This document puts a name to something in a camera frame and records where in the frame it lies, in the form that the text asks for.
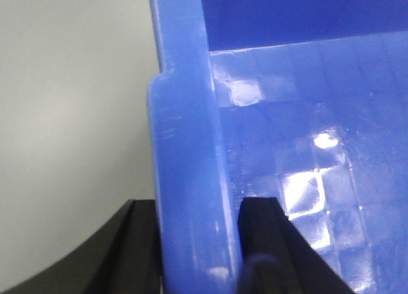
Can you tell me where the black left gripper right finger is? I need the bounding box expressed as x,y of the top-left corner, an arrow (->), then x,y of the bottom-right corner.
237,198 -> 352,293

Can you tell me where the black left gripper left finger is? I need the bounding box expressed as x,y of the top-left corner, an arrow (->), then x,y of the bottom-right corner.
7,200 -> 163,293

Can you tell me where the large blue plastic bin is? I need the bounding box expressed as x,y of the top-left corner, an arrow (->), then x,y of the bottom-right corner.
149,0 -> 407,293

